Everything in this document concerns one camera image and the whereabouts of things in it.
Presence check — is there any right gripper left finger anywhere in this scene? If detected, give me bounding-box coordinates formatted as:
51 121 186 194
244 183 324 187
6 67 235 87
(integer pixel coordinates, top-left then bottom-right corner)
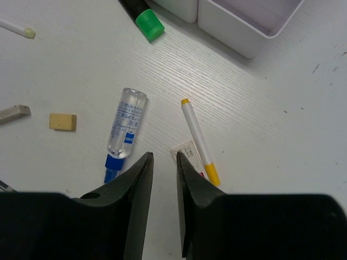
1 152 154 259

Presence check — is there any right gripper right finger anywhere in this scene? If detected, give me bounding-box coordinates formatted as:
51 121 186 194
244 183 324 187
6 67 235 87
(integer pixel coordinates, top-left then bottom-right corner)
176 152 346 259

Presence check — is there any clear blue glue bottle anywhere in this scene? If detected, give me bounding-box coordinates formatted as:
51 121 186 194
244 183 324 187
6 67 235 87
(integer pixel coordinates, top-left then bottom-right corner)
104 88 147 184

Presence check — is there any yellow capped white marker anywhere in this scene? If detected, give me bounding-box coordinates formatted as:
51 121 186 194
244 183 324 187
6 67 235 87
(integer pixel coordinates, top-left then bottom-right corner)
181 99 221 186

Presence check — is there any pale yellow white marker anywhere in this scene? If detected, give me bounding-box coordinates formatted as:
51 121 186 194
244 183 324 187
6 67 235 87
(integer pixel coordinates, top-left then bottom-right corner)
1 18 36 39

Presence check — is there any white boxed eraser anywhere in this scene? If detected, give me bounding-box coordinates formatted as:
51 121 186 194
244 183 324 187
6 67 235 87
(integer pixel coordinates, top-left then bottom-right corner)
171 140 207 178

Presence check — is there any tan eraser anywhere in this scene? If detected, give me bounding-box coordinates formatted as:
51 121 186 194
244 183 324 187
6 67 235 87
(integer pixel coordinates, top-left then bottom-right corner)
49 113 77 132

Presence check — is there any grey eraser stick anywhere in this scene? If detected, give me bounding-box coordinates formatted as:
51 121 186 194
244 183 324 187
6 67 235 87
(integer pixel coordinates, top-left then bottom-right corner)
0 105 31 125

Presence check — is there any right white compartment container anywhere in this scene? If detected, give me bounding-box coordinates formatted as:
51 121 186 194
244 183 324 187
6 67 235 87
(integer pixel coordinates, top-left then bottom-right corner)
197 0 303 59

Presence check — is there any white compartment container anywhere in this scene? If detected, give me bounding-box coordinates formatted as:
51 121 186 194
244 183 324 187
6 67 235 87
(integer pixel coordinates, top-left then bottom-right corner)
197 0 303 59
153 0 198 23

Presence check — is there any green black highlighter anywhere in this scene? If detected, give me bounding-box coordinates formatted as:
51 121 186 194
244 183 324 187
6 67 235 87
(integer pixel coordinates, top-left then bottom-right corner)
119 0 165 42

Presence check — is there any left white compartment container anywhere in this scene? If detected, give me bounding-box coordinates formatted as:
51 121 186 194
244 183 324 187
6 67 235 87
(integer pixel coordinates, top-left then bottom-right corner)
153 0 198 23

